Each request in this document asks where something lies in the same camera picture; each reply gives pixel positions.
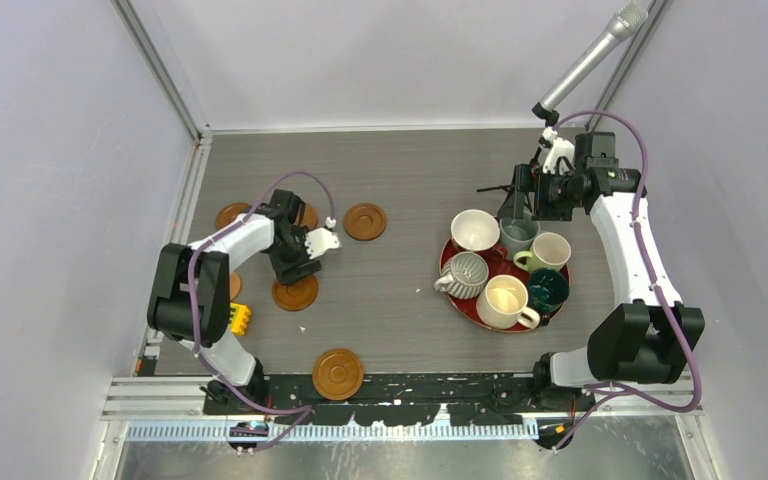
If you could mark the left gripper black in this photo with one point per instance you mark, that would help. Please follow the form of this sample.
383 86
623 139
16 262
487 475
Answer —
290 273

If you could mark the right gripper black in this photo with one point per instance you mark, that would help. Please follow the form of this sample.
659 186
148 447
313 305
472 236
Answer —
552 214

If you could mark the brown ringed wooden coaster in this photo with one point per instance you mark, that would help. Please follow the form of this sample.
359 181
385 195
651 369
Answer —
337 374
365 221
307 217
297 296

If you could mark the grey striped ribbed cup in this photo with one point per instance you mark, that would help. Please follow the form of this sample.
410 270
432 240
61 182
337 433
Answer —
463 276

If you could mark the small dark wooden coaster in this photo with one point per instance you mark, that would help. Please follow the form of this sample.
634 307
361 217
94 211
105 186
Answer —
229 213

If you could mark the red round tray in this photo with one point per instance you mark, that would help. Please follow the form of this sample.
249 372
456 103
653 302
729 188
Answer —
496 267

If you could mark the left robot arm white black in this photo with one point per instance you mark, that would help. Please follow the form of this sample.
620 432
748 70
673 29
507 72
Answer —
190 297

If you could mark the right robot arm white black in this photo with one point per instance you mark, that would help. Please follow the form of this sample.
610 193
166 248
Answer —
649 335

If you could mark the grey blue cup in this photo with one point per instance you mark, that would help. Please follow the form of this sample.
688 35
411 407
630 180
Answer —
517 234

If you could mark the white cup red outside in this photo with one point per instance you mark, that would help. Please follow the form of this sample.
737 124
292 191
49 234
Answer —
477 231

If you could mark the light green cup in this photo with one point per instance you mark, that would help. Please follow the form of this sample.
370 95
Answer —
548 250

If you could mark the dark teal cup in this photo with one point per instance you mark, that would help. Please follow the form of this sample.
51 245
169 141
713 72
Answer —
548 290

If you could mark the yellow toy block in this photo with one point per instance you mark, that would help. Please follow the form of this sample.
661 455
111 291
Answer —
240 316

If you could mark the large cream mug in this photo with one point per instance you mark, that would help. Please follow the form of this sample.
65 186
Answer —
503 304

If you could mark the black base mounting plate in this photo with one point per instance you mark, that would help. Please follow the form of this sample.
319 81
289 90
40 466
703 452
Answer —
469 399

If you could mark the silver microphone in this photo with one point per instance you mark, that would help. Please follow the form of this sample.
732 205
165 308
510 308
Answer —
622 25

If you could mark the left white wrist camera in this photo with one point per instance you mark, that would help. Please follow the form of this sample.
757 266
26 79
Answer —
323 239

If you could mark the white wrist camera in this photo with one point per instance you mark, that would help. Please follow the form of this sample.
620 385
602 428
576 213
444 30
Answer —
323 239
560 155

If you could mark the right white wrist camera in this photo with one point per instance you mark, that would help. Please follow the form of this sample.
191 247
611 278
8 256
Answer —
560 155

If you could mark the aluminium front rail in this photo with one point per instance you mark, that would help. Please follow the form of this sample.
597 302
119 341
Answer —
179 398

